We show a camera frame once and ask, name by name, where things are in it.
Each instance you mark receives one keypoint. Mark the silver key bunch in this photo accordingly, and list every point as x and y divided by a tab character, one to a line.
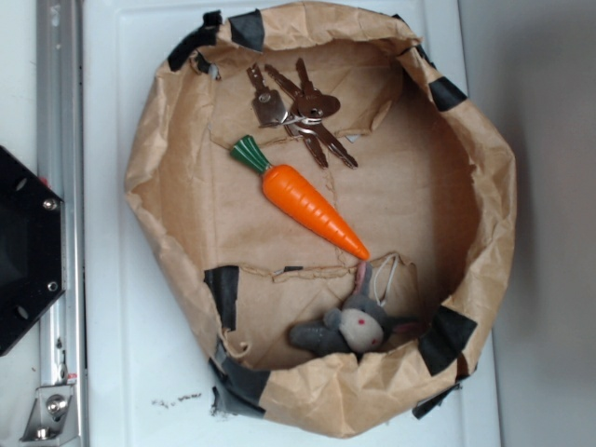
304	118

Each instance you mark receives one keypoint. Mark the orange plastic toy carrot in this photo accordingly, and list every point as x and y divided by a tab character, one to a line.
293	194

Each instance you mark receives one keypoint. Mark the grey plush bunny toy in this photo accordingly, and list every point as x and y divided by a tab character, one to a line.
360	326

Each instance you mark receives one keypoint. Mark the brown paper bag bin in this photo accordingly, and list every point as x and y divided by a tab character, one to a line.
433	198

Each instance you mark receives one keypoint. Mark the white plastic tray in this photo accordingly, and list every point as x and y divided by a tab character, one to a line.
149	383

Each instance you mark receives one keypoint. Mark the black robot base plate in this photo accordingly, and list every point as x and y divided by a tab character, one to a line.
31	250

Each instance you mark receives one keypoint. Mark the aluminium frame rail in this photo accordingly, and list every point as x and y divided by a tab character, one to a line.
60	411

